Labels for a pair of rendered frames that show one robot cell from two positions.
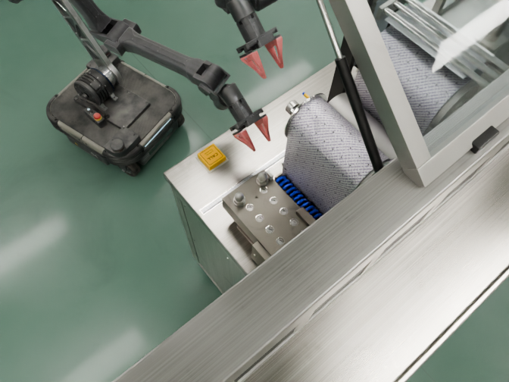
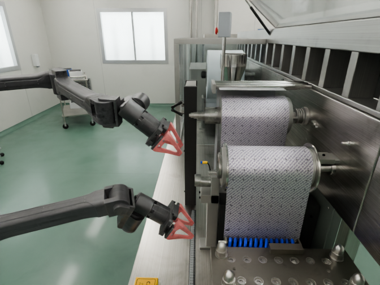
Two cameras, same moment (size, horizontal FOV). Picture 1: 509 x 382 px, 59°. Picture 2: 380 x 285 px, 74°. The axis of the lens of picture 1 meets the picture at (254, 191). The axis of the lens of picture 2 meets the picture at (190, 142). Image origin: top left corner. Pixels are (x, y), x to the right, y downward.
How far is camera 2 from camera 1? 0.81 m
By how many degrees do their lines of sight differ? 51
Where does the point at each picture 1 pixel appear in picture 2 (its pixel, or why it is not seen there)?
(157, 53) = (44, 212)
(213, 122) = not seen: outside the picture
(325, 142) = (266, 159)
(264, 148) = (176, 250)
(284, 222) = (274, 266)
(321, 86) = (165, 194)
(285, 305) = not seen: outside the picture
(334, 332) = not seen: outside the picture
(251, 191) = (225, 268)
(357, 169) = (303, 157)
